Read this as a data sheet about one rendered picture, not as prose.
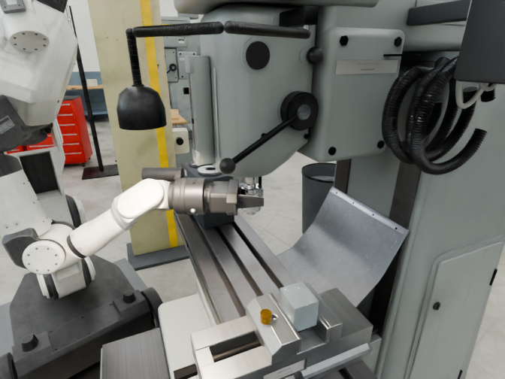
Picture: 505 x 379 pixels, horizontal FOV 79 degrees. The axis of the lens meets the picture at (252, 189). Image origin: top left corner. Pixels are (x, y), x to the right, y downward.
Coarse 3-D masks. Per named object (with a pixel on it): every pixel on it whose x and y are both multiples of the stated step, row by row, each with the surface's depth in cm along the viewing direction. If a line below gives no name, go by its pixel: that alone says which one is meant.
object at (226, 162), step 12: (288, 96) 56; (300, 96) 55; (312, 96) 56; (288, 108) 55; (300, 108) 56; (312, 108) 57; (288, 120) 56; (300, 120) 57; (312, 120) 58; (276, 132) 56; (252, 144) 55; (240, 156) 55; (228, 168) 53
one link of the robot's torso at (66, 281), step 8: (80, 208) 112; (80, 216) 113; (80, 224) 116; (80, 264) 122; (56, 272) 122; (64, 272) 123; (72, 272) 124; (80, 272) 126; (88, 272) 132; (48, 280) 124; (56, 280) 120; (64, 280) 123; (72, 280) 126; (80, 280) 129; (88, 280) 132; (48, 288) 123; (56, 288) 123; (64, 288) 125; (72, 288) 128; (80, 288) 131; (56, 296) 125
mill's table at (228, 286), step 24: (192, 216) 123; (240, 216) 118; (192, 240) 103; (216, 240) 103; (240, 240) 103; (192, 264) 102; (216, 264) 95; (240, 264) 95; (264, 264) 95; (216, 288) 81; (240, 288) 81; (264, 288) 81; (216, 312) 79; (240, 312) 77
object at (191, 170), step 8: (192, 160) 117; (184, 168) 116; (192, 168) 113; (200, 168) 109; (208, 168) 110; (184, 176) 118; (192, 176) 108; (200, 176) 105; (208, 176) 105; (216, 176) 105; (224, 176) 106; (208, 208) 107; (200, 216) 110; (208, 216) 108; (216, 216) 109; (224, 216) 111; (232, 216) 113; (208, 224) 109; (216, 224) 111
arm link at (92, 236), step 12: (108, 216) 70; (60, 228) 72; (72, 228) 76; (84, 228) 70; (96, 228) 70; (108, 228) 70; (120, 228) 71; (60, 240) 68; (72, 240) 69; (84, 240) 69; (96, 240) 70; (108, 240) 72; (72, 252) 69; (84, 252) 70; (72, 264) 71
